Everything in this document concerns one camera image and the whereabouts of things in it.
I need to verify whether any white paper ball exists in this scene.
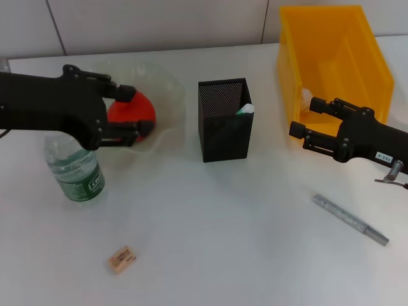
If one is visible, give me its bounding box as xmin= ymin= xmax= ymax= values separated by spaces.
xmin=299 ymin=88 xmax=316 ymax=114

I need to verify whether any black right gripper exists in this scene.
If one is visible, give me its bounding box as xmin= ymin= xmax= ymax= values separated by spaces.
xmin=288 ymin=96 xmax=408 ymax=175

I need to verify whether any green glass fruit plate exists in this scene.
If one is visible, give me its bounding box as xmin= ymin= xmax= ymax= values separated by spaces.
xmin=91 ymin=60 xmax=188 ymax=156

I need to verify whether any tan eraser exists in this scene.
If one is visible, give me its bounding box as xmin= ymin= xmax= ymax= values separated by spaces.
xmin=104 ymin=245 xmax=138 ymax=275

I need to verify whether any right gripper cable with plug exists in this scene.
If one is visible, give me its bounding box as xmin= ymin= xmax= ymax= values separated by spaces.
xmin=374 ymin=160 xmax=408 ymax=191

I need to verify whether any green utility knife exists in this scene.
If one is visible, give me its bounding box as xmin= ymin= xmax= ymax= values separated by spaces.
xmin=235 ymin=103 xmax=256 ymax=117

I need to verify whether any black mesh pen holder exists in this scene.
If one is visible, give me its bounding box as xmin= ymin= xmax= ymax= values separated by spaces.
xmin=198 ymin=77 xmax=256 ymax=163

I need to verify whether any grey glitter pen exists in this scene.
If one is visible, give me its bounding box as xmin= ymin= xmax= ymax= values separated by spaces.
xmin=312 ymin=194 xmax=390 ymax=247

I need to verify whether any red-orange knitted orange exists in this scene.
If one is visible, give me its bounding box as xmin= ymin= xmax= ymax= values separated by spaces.
xmin=106 ymin=91 xmax=157 ymax=143

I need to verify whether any clear water bottle green label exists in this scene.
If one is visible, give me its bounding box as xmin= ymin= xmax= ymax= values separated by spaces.
xmin=43 ymin=132 xmax=106 ymax=203

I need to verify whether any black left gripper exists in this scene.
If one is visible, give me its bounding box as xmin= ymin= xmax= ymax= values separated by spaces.
xmin=0 ymin=64 xmax=137 ymax=151

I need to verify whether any yellow plastic bin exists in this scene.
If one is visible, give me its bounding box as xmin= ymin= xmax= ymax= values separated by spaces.
xmin=275 ymin=4 xmax=396 ymax=143

